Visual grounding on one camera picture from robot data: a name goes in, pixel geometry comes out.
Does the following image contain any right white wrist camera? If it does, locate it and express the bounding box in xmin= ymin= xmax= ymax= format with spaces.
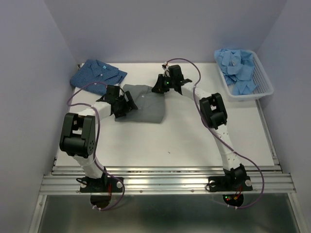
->
xmin=161 ymin=62 xmax=170 ymax=77

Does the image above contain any grey long sleeve shirt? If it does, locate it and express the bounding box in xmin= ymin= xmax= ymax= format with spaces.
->
xmin=115 ymin=84 xmax=165 ymax=124

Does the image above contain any white plastic laundry basket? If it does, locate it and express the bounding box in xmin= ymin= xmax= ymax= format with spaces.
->
xmin=218 ymin=50 xmax=274 ymax=101

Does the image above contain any blue checked folded shirt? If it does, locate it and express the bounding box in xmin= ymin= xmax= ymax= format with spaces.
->
xmin=70 ymin=59 xmax=127 ymax=96

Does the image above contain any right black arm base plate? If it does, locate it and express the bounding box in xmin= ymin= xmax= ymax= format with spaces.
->
xmin=205 ymin=164 xmax=253 ymax=192

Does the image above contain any light blue shirt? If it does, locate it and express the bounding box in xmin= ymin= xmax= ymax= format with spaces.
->
xmin=214 ymin=49 xmax=257 ymax=96

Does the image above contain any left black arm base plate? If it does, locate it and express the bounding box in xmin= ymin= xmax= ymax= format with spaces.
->
xmin=76 ymin=176 xmax=124 ymax=193

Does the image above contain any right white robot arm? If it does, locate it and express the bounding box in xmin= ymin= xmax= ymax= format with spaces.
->
xmin=152 ymin=63 xmax=247 ymax=189

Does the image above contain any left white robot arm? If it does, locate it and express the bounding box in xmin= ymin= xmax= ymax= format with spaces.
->
xmin=59 ymin=85 xmax=138 ymax=193

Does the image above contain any aluminium front rail frame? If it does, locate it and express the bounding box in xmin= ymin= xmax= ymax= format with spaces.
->
xmin=28 ymin=135 xmax=304 ymax=233

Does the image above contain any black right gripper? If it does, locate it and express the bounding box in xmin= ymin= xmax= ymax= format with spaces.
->
xmin=151 ymin=73 xmax=174 ymax=92

